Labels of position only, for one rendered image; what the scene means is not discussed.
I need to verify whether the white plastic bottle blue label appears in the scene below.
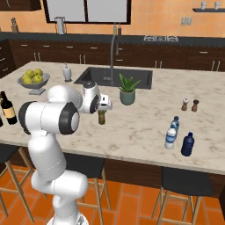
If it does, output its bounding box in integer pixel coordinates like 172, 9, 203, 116
163, 124, 178, 150

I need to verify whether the dark wood island base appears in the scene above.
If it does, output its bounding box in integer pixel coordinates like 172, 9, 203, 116
8, 144, 225, 200

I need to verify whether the grey hob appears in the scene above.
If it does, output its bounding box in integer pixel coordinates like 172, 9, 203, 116
142, 34, 179, 43

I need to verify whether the black framed window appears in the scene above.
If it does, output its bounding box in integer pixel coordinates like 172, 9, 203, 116
42, 0, 132, 25

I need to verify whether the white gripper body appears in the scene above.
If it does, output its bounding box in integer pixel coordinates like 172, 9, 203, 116
98, 99, 114, 113

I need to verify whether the grey kettle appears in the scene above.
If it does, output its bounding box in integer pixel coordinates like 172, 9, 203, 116
54, 16, 67, 36

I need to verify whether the olive green glass bottle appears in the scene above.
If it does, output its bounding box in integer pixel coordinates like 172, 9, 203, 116
98, 110, 107, 126

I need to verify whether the dark wine bottle tan label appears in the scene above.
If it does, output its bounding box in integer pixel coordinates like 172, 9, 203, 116
0, 91, 18, 126

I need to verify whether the dark wall shelf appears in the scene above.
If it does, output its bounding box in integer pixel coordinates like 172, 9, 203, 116
192, 7, 225, 13

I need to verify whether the brown shaker dark cap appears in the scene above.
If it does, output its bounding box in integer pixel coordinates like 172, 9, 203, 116
191, 98, 200, 113

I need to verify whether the wooden knife block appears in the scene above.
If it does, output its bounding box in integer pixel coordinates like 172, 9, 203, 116
10, 17, 20, 33

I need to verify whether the white soap dispenser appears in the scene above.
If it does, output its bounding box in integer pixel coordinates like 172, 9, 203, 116
62, 62, 74, 83

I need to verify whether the light blue plastic bottle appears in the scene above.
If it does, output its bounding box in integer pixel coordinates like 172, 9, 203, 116
171, 115, 180, 134

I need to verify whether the grey tall tap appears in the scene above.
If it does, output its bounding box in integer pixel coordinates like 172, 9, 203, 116
103, 25, 123, 88

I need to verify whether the dark wood cupboard run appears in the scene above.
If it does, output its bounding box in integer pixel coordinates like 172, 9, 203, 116
0, 31, 225, 79

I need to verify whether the grey wall socket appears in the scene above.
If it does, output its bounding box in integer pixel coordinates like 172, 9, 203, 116
180, 16, 193, 26

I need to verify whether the brown shaker white cap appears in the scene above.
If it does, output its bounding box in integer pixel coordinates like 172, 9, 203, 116
181, 98, 189, 112

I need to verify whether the dark blue plastic bottle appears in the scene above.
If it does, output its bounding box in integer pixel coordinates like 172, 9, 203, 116
180, 131, 196, 157

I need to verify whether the black sink basin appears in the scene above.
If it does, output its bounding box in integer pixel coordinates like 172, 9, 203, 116
73, 66, 154, 91

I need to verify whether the green plant in grey pot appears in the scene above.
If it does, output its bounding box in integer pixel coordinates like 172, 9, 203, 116
118, 72, 142, 106

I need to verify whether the dark wood wall cupboard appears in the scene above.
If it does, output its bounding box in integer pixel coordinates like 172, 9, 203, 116
0, 0, 43, 12

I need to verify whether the black seat wooden stool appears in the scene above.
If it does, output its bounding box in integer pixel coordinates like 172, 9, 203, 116
62, 152, 112, 225
150, 166, 214, 225
0, 142, 38, 225

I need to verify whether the grey fruit bowl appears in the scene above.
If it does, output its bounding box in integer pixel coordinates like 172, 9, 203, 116
17, 72, 51, 97

